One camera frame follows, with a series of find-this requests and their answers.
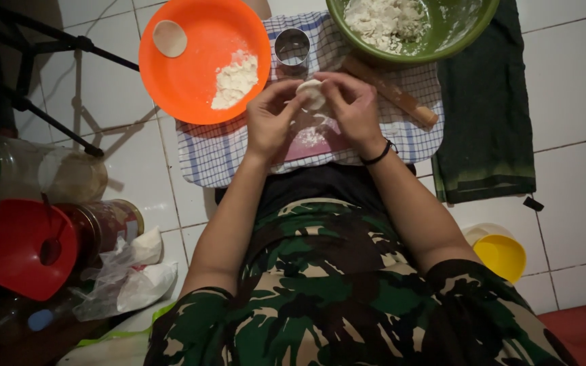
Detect person's right hand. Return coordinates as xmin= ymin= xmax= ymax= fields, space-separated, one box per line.
xmin=313 ymin=71 xmax=393 ymax=160

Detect person's left hand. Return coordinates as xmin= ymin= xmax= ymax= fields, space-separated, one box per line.
xmin=246 ymin=79 xmax=310 ymax=164

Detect round white dough wrapper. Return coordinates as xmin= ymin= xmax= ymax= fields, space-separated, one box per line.
xmin=295 ymin=79 xmax=327 ymax=111

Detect black wristband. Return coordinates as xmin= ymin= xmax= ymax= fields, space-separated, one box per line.
xmin=359 ymin=137 xmax=399 ymax=166

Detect wooden rolling pin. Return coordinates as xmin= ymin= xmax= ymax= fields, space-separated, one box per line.
xmin=341 ymin=55 xmax=440 ymax=128

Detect pink cutting board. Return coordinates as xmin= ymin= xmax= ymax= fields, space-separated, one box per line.
xmin=271 ymin=114 xmax=355 ymax=166

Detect pile of white dough scraps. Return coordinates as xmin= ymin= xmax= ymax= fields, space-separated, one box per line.
xmin=211 ymin=49 xmax=259 ymax=110

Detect blue white checkered cloth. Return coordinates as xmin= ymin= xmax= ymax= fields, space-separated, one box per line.
xmin=175 ymin=11 xmax=445 ymax=189

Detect black trousers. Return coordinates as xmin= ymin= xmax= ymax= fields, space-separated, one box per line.
xmin=215 ymin=162 xmax=418 ymax=219

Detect orange plastic plate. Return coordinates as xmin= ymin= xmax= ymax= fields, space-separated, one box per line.
xmin=138 ymin=0 xmax=272 ymax=126

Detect white dough crumbs heap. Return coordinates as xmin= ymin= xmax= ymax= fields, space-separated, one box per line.
xmin=343 ymin=0 xmax=431 ymax=56

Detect green plastic bowl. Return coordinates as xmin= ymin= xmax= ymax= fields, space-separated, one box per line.
xmin=326 ymin=0 xmax=501 ymax=65

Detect flat round dough disc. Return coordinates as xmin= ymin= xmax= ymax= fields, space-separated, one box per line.
xmin=152 ymin=20 xmax=188 ymax=59

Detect dark green towel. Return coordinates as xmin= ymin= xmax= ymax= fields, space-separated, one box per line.
xmin=431 ymin=0 xmax=537 ymax=205

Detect white plastic container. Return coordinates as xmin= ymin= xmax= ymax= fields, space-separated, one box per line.
xmin=461 ymin=223 xmax=515 ymax=247

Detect red label glass jar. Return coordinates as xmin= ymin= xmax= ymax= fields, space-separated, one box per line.
xmin=56 ymin=199 xmax=145 ymax=265

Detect camouflage shirt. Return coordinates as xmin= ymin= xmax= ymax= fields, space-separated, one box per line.
xmin=144 ymin=197 xmax=579 ymax=366

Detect yellow plastic cup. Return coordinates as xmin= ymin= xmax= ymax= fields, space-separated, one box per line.
xmin=472 ymin=234 xmax=528 ymax=284

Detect clear plastic bag of flour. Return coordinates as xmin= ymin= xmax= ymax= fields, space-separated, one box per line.
xmin=69 ymin=226 xmax=179 ymax=322

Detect black tripod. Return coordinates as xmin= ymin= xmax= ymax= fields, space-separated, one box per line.
xmin=0 ymin=0 xmax=141 ymax=158

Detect clear plastic jar green lid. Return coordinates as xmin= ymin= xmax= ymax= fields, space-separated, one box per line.
xmin=0 ymin=134 xmax=109 ymax=205

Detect green white plastic bag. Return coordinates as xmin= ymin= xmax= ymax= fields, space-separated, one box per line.
xmin=56 ymin=301 xmax=178 ymax=366

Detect red plastic funnel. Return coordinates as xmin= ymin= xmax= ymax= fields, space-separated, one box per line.
xmin=0 ymin=199 xmax=79 ymax=302

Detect bottle with blue cap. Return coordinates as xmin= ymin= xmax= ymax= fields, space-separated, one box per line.
xmin=27 ymin=297 xmax=87 ymax=333

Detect red mat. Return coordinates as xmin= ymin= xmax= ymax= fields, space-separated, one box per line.
xmin=537 ymin=299 xmax=586 ymax=366

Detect round metal ring cutter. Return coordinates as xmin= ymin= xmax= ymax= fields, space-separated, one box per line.
xmin=274 ymin=27 xmax=312 ymax=68

